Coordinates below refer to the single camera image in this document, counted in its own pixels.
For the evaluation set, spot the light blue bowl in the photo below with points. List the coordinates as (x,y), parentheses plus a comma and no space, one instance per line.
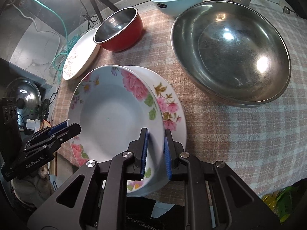
(177,4)

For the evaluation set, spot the red enamel pot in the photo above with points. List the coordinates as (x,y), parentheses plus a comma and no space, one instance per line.
(124,38)

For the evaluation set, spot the steel pot lid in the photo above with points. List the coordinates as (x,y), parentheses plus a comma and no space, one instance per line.
(24,95)

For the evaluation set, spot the yellow green packet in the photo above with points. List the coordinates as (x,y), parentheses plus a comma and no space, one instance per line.
(280,198)

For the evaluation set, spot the large steel bowl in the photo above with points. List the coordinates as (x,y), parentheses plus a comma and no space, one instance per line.
(230,52)

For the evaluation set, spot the deep pink floral plate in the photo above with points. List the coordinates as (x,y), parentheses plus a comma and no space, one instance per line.
(112,115)

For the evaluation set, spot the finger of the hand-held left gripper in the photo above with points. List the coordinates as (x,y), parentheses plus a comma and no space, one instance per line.
(72,130)
(58,127)

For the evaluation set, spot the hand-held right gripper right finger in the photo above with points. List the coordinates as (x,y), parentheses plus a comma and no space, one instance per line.
(167,158)

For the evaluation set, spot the pink plaid tablecloth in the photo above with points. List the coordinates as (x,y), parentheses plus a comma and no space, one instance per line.
(239,136)

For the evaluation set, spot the black tripod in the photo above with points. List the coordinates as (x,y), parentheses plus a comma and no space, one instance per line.
(96,4)

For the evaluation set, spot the white leaf print plate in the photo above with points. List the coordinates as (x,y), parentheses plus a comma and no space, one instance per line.
(79,57)

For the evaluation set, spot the small white box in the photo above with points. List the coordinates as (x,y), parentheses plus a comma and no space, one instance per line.
(32,124)

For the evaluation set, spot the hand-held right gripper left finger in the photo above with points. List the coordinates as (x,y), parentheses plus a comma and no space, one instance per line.
(144,153)

